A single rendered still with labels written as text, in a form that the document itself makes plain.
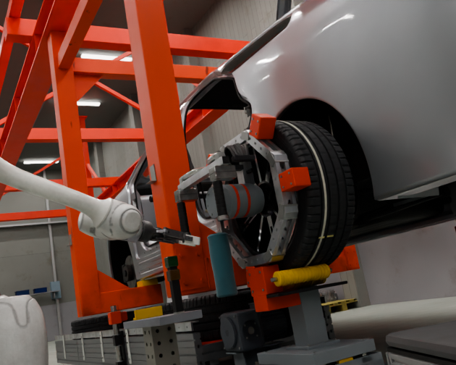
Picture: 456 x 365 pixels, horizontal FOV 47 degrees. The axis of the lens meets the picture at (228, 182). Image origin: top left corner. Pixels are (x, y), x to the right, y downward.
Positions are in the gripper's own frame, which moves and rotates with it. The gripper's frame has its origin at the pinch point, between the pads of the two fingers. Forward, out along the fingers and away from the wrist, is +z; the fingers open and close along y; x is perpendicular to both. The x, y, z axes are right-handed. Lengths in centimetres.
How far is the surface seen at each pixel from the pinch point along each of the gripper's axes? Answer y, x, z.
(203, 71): 236, -240, 124
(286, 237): -15.0, -4.5, 33.3
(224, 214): -13.0, -8.3, 6.3
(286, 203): -23.1, -14.4, 26.7
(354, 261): 222, -74, 311
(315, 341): -3, 31, 59
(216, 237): 13.2, -7.3, 19.3
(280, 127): -19, -47, 27
